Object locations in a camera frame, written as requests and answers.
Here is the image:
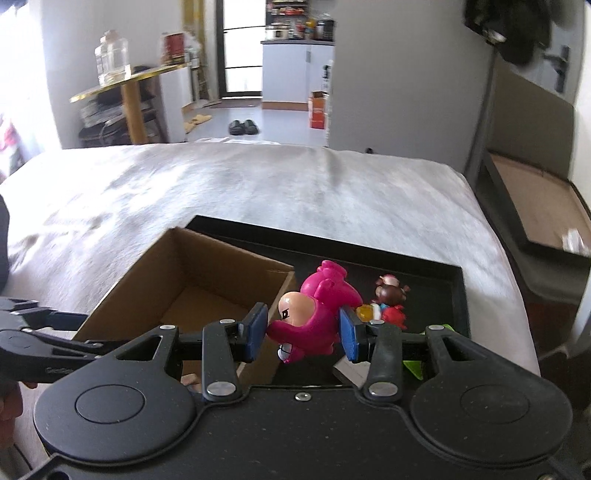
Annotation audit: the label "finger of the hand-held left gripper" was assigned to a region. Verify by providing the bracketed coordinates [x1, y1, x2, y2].
[0, 298, 40, 316]
[18, 311, 89, 331]

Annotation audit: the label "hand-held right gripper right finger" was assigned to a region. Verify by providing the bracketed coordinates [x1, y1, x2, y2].
[339, 308, 481, 401]

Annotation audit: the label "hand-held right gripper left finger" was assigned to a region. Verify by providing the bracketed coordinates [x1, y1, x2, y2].
[108, 302, 269, 403]

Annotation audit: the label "pink toy figure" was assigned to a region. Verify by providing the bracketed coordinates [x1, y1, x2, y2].
[267, 260, 363, 366]

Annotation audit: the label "brown pig toy figure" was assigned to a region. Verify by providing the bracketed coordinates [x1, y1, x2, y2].
[373, 274, 411, 308]

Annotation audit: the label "green plastic piece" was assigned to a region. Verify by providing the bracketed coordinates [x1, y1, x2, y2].
[403, 322, 451, 381]

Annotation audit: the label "black tray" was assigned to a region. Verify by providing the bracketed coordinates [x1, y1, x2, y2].
[184, 215, 472, 386]

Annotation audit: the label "brown cardboard box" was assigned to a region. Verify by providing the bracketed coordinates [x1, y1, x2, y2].
[74, 226, 297, 393]

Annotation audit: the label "person's left hand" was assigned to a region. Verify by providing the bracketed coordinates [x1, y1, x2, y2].
[0, 381, 25, 423]

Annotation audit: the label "colourful cloth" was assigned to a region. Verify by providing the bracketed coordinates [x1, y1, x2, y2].
[0, 113, 25, 182]

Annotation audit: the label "dark stack under table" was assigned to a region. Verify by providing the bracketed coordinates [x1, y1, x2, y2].
[78, 90, 163, 148]

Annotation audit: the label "tan slippers pair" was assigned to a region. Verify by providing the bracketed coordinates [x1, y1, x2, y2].
[184, 113, 213, 133]

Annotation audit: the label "black framed brown board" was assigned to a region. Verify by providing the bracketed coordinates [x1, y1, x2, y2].
[475, 148, 591, 260]

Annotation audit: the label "orange carton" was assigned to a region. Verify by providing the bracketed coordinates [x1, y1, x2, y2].
[308, 90, 330, 130]

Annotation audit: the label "small white item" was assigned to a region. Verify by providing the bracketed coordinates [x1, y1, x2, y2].
[560, 228, 585, 253]

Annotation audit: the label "low white cabinet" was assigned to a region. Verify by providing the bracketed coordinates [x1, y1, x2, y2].
[159, 68, 195, 144]

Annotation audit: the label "round gold-edged table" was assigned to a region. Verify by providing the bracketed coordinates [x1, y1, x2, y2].
[69, 64, 186, 145]

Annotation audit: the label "grey pole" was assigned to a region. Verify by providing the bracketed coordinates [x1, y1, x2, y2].
[465, 44, 503, 186]

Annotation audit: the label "white kitchen cabinet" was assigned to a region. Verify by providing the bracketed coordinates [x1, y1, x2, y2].
[261, 41, 334, 112]

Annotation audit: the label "clear glass jar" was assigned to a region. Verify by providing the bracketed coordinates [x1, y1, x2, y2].
[95, 30, 132, 86]

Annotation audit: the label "glass door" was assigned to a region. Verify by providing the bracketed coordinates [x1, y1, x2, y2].
[217, 0, 267, 100]

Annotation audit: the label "red can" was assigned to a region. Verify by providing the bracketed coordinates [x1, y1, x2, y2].
[161, 32, 188, 65]

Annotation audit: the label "row of bottles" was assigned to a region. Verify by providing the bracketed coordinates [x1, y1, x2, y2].
[295, 15, 334, 42]

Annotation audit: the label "gold curtain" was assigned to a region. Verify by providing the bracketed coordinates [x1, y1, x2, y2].
[181, 0, 206, 103]

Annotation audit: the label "hanging black clothes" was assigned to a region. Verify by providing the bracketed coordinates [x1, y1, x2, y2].
[464, 0, 553, 66]

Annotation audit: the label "black door handle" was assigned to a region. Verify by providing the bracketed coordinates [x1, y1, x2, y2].
[542, 45, 571, 94]

